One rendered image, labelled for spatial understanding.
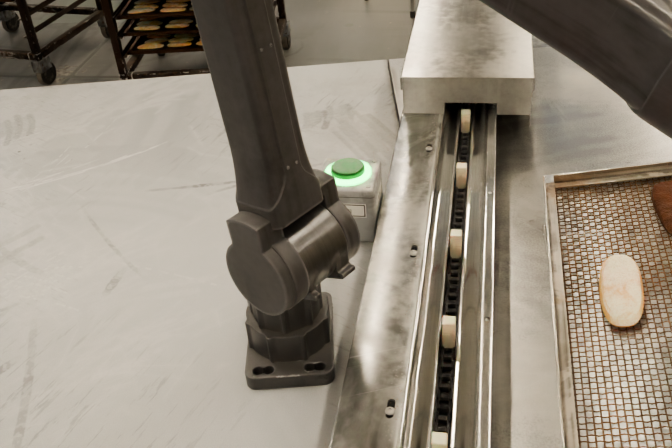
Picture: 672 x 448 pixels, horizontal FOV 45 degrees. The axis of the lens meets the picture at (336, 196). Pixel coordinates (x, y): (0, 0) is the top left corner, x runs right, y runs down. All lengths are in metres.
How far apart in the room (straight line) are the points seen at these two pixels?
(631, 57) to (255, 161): 0.35
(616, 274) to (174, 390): 0.44
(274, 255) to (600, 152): 0.58
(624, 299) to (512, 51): 0.52
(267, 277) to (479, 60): 0.56
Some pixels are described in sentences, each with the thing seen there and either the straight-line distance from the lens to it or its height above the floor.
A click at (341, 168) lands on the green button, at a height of 0.91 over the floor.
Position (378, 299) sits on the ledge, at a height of 0.86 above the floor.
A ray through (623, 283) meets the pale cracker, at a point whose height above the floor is 0.91.
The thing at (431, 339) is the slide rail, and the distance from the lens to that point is 0.79.
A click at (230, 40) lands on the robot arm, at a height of 1.17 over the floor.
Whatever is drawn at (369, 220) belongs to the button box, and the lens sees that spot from 0.94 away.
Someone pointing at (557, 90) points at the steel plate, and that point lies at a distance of 1.30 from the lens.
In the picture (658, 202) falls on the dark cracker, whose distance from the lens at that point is 0.88.
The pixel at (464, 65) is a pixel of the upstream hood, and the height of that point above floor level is 0.92.
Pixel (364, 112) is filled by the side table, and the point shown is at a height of 0.82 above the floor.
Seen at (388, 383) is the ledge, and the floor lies 0.86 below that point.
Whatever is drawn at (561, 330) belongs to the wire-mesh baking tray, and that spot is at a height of 0.89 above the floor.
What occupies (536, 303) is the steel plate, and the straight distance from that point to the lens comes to 0.88.
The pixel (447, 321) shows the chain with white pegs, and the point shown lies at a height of 0.87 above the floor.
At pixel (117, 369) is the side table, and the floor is 0.82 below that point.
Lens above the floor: 1.40
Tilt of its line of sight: 34 degrees down
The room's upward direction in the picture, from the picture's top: 5 degrees counter-clockwise
